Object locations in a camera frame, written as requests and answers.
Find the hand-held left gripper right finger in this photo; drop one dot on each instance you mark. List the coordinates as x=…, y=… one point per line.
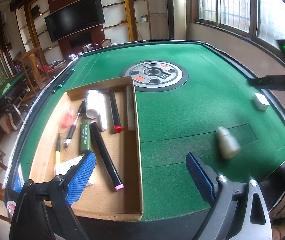
x=200, y=177

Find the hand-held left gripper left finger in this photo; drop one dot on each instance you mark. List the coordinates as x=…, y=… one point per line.
x=81, y=177

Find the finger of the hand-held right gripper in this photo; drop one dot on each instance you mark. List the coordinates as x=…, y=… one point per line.
x=267, y=81

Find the white eraser block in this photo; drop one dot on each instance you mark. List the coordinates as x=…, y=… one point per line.
x=62, y=166

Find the yellow pencil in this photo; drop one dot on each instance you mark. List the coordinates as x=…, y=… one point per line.
x=58, y=152

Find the black marker with pink end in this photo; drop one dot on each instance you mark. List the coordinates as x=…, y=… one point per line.
x=105, y=152

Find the dark green tube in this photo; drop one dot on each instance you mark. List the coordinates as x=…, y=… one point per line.
x=85, y=137

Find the shallow cardboard box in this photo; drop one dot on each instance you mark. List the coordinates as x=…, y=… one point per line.
x=122, y=180

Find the small white dropper bottle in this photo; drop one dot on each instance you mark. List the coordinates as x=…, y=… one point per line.
x=228, y=142

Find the black ballpoint pen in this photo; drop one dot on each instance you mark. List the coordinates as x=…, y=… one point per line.
x=72, y=130

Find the clear packet with red bits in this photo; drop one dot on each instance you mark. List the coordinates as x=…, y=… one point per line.
x=66, y=120

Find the short white tube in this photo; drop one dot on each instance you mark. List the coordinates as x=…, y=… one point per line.
x=103, y=115

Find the white bottle with label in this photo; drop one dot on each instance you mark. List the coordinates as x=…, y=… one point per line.
x=92, y=102

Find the white power adapter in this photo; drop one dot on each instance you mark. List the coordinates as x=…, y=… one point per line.
x=261, y=101

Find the black marker with red end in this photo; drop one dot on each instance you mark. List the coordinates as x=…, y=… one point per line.
x=114, y=112

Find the large barred window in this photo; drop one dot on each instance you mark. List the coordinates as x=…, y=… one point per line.
x=245, y=5

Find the grey round stick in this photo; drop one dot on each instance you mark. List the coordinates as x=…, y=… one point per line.
x=130, y=110

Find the dark pen with green tip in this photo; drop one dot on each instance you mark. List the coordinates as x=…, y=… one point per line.
x=60, y=83
x=66, y=78

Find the round mahjong table centre panel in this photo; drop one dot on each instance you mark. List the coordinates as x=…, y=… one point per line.
x=155, y=76

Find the green side table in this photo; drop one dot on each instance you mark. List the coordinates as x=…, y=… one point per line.
x=16, y=82

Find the tall beige air conditioner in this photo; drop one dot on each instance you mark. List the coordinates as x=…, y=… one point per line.
x=175, y=10

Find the wooden chair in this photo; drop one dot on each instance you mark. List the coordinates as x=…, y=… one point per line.
x=33, y=67

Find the small metal tin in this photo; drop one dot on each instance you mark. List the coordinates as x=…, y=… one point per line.
x=144, y=18

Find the black flat television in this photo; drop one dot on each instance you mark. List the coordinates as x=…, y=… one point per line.
x=75, y=17

